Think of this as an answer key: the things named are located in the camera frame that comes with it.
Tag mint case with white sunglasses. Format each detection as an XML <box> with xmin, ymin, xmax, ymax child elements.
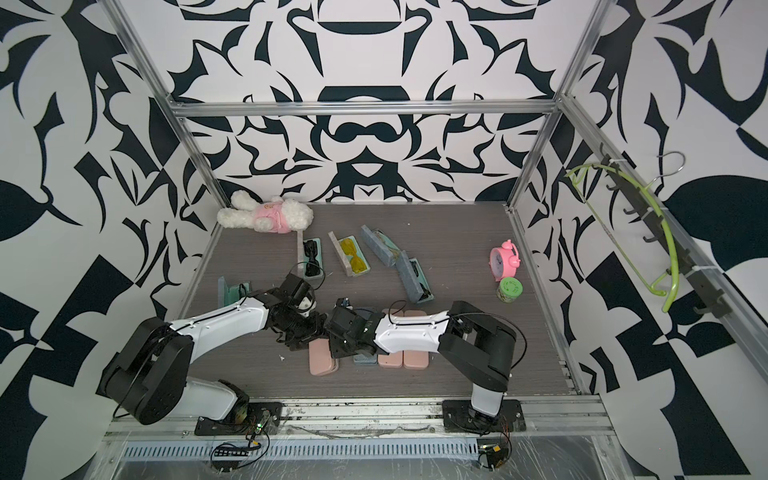
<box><xmin>353</xmin><ymin>354</ymin><xmax>378</xmax><ymax>366</ymax></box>

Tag pink case with red glasses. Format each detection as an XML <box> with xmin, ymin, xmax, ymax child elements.
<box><xmin>309</xmin><ymin>339</ymin><xmax>339</xmax><ymax>376</ymax></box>

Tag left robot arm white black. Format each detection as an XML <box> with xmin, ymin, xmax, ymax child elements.
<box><xmin>96</xmin><ymin>289</ymin><xmax>327</xmax><ymax>425</ymax></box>

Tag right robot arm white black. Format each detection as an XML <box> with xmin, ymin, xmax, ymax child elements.
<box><xmin>324</xmin><ymin>301</ymin><xmax>518</xmax><ymax>419</ymax></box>

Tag grey case with black sunglasses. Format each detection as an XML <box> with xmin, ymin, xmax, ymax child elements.
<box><xmin>297</xmin><ymin>231</ymin><xmax>325</xmax><ymax>282</ymax></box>

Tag yellow glasses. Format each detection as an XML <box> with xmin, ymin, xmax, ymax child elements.
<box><xmin>340</xmin><ymin>237</ymin><xmax>369</xmax><ymax>274</ymax></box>

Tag beige case with yellow glasses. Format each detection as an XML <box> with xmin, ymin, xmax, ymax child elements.
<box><xmin>328</xmin><ymin>231</ymin><xmax>371</xmax><ymax>277</ymax></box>

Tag grey-green case far left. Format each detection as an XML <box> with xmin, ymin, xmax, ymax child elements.
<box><xmin>217</xmin><ymin>276</ymin><xmax>251</xmax><ymax>308</ymax></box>

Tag black sunglasses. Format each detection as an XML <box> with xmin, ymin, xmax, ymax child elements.
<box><xmin>303</xmin><ymin>239</ymin><xmax>321</xmax><ymax>277</ymax></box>

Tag white plush toy pink outfit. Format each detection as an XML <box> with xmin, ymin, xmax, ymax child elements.
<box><xmin>217</xmin><ymin>190</ymin><xmax>314</xmax><ymax>234</ymax></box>

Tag green lidded jar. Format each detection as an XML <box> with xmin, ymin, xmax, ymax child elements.
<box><xmin>497</xmin><ymin>277</ymin><xmax>524</xmax><ymax>303</ymax></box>

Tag pink alarm clock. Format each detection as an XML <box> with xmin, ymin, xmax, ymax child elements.
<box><xmin>489</xmin><ymin>239</ymin><xmax>521</xmax><ymax>282</ymax></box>

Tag green clothes hanger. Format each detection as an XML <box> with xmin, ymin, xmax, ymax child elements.
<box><xmin>566</xmin><ymin>160</ymin><xmax>669</xmax><ymax>312</ymax></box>

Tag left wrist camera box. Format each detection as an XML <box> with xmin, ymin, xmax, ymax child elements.
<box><xmin>279</xmin><ymin>273</ymin><xmax>316</xmax><ymax>315</ymax></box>

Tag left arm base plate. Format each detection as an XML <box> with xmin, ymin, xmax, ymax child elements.
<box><xmin>194</xmin><ymin>381</ymin><xmax>284</xmax><ymax>437</ymax></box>

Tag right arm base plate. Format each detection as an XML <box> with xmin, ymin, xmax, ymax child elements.
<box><xmin>441</xmin><ymin>399</ymin><xmax>527</xmax><ymax>435</ymax></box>

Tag white slotted cable duct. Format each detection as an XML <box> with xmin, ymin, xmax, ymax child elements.
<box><xmin>122</xmin><ymin>437</ymin><xmax>479</xmax><ymax>462</ymax></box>

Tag aluminium front rail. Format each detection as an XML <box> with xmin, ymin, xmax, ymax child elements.
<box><xmin>107</xmin><ymin>395</ymin><xmax>616</xmax><ymax>443</ymax></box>

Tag black wall hook rail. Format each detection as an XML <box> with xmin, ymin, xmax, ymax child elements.
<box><xmin>600</xmin><ymin>150</ymin><xmax>733</xmax><ymax>319</ymax></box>

